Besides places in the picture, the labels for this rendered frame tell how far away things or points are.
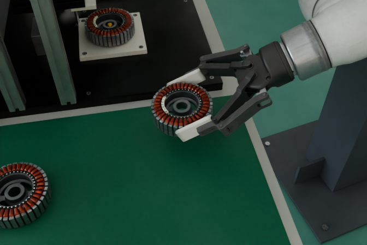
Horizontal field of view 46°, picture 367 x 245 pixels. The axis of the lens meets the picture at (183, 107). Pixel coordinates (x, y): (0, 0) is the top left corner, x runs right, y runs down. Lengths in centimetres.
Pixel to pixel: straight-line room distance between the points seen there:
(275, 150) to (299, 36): 109
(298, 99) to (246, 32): 53
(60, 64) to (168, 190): 30
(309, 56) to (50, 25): 43
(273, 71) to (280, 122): 118
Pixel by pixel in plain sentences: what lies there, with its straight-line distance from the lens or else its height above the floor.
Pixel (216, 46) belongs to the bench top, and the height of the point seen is 75.
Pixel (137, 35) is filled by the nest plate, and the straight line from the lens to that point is 101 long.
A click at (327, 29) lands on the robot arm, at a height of 99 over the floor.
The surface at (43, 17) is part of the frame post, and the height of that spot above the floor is 97.
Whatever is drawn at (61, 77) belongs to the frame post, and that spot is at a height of 84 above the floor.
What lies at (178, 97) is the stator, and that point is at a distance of 81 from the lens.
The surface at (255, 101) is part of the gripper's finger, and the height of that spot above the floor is 89.
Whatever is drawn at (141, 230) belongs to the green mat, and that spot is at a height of 75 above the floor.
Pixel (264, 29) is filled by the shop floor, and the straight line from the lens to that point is 239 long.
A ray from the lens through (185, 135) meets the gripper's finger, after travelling 75.
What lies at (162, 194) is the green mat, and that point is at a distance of 76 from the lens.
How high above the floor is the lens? 139
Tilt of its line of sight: 47 degrees down
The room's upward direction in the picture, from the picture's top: straight up
